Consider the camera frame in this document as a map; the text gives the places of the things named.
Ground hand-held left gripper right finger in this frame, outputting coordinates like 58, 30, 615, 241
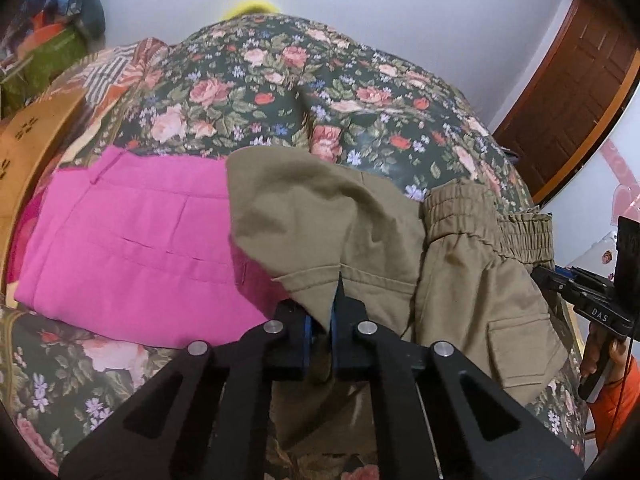
329, 272, 586, 480

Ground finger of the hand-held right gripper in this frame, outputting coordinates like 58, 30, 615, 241
531, 266, 588, 302

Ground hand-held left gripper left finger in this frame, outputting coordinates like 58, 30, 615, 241
59, 302, 314, 480

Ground olive green pants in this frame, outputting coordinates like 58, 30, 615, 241
226, 146, 569, 463

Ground pink pants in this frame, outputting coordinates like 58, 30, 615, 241
14, 146, 275, 349

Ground person's right hand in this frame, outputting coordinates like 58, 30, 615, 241
579, 317, 629, 387

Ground wooden wardrobe with heart print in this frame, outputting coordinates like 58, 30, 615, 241
542, 95, 640, 281

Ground brown wooden door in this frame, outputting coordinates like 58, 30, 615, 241
492, 0, 640, 207

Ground wooden lap table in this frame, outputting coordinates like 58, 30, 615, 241
0, 87, 97, 283

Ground floral bed blanket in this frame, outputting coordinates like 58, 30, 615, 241
0, 10, 592, 480

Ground striped orange quilt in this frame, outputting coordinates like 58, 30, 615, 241
35, 36, 172, 161

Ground green fabric bag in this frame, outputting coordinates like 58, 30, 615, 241
0, 27, 97, 117

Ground pile of colourful clothes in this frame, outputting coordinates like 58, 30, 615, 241
0, 0, 108, 61

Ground yellow foam ring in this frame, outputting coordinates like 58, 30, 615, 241
222, 0, 279, 21

